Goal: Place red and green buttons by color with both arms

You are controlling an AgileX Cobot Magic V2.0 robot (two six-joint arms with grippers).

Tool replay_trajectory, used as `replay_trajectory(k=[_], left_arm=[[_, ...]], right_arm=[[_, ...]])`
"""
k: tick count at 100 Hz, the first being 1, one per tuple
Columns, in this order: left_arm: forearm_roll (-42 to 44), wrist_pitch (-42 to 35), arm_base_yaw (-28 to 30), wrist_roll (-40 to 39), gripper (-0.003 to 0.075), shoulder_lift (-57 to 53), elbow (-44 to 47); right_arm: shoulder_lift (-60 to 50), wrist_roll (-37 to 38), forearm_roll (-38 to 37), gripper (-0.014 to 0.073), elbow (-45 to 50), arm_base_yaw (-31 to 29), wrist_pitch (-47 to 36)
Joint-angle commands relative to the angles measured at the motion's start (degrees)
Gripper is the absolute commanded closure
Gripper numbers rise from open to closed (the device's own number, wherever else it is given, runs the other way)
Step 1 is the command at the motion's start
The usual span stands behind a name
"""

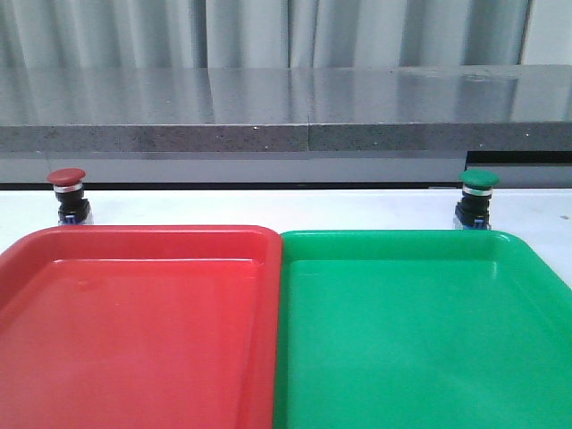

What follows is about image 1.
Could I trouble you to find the green mushroom push button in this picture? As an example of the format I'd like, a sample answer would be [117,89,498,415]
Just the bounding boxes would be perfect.
[453,169,499,230]

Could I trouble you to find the red mushroom push button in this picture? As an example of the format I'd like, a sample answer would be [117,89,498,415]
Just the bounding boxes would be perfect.
[46,168,94,225]

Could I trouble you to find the green plastic tray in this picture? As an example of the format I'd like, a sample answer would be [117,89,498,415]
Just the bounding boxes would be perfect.
[273,231,571,428]

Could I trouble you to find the red plastic tray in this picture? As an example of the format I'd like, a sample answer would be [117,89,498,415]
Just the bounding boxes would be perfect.
[1,226,282,428]

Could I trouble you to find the grey stone countertop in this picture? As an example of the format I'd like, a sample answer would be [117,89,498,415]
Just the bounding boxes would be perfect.
[0,64,572,189]

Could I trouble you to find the grey pleated curtain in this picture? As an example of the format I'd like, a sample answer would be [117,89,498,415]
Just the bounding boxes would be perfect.
[1,1,532,69]

